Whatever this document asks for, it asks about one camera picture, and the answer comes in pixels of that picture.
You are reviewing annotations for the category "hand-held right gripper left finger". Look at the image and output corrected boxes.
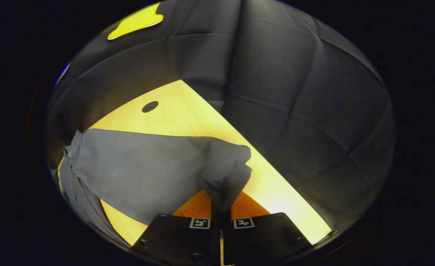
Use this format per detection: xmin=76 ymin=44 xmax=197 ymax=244
xmin=132 ymin=189 xmax=221 ymax=266

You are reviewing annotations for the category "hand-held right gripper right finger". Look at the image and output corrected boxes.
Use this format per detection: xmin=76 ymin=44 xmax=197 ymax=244
xmin=223 ymin=190 xmax=313 ymax=266

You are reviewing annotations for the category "grey long-sleeved shirt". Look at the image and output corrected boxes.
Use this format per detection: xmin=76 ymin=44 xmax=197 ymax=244
xmin=57 ymin=129 xmax=253 ymax=248

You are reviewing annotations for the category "black backdrop cloth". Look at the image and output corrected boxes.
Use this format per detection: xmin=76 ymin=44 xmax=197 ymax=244
xmin=45 ymin=0 xmax=396 ymax=237

